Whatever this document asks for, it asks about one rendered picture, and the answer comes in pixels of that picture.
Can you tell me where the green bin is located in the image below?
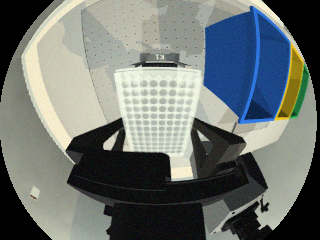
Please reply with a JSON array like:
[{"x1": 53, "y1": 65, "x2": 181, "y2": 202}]
[{"x1": 289, "y1": 64, "x2": 309, "y2": 119}]

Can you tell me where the yellow recycle bin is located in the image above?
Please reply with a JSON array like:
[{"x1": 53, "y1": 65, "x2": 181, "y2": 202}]
[{"x1": 274, "y1": 42, "x2": 304, "y2": 121}]

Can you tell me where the blue bin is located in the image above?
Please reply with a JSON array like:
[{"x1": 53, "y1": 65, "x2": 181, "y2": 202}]
[{"x1": 203, "y1": 6, "x2": 291, "y2": 124}]

